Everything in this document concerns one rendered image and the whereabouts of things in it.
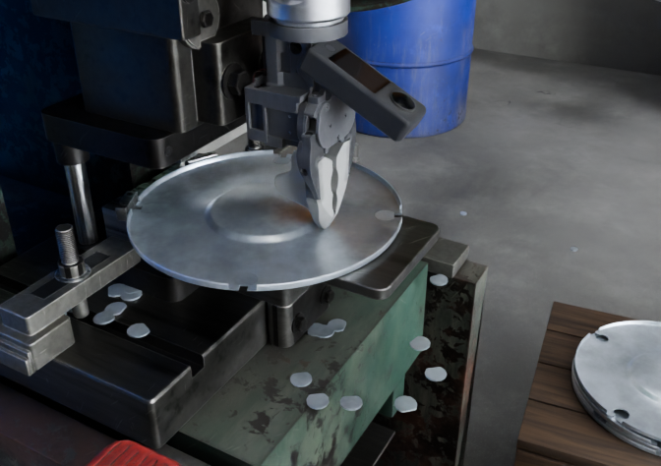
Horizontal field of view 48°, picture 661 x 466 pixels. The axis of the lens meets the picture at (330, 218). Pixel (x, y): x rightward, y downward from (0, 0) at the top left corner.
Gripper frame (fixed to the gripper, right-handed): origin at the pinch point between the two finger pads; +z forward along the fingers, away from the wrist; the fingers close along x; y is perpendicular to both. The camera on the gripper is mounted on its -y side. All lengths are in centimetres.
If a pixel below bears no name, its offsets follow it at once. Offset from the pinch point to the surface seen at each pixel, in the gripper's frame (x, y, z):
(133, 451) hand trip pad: 31.1, -1.4, 3.4
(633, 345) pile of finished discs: -52, -28, 42
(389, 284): 5.8, -9.4, 1.7
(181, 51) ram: 6.4, 11.8, -17.3
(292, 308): 3.9, 2.5, 9.6
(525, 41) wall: -330, 68, 72
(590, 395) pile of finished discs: -36, -25, 42
